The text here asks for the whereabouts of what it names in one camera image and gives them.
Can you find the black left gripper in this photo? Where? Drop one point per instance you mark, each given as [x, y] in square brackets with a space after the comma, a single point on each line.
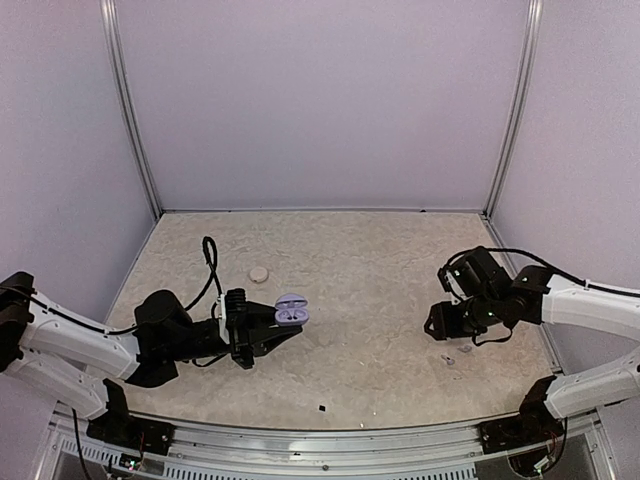
[260, 341]

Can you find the silver frame post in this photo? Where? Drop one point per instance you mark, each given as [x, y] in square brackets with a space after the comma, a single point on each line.
[108, 9]
[518, 105]

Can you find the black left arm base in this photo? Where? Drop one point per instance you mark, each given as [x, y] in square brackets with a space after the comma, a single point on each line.
[117, 426]

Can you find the purple earbud near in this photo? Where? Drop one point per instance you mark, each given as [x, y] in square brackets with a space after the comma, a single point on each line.
[448, 360]

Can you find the purple round charging case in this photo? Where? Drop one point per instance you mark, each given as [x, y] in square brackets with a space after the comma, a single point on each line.
[291, 310]

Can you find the left silver frame post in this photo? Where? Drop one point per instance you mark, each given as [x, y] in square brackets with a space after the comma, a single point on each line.
[108, 9]

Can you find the pink earbud charging case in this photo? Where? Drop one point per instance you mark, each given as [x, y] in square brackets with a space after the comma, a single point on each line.
[258, 274]

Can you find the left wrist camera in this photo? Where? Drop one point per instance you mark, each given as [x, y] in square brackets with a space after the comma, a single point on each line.
[232, 315]

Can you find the right silver frame post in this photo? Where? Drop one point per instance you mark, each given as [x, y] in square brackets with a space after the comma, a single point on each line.
[518, 105]

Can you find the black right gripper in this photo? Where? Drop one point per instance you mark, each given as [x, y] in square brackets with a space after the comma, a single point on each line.
[444, 324]

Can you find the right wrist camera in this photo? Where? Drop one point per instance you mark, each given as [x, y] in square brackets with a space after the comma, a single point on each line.
[450, 285]

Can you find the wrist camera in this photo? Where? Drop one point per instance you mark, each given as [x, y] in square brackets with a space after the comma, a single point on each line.
[232, 315]
[450, 285]

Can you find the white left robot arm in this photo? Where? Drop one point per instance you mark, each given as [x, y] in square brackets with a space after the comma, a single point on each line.
[81, 362]

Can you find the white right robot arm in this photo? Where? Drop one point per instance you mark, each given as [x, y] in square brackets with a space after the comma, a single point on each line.
[483, 294]

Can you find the silver front aluminium rail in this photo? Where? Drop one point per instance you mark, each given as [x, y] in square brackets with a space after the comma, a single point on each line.
[202, 450]

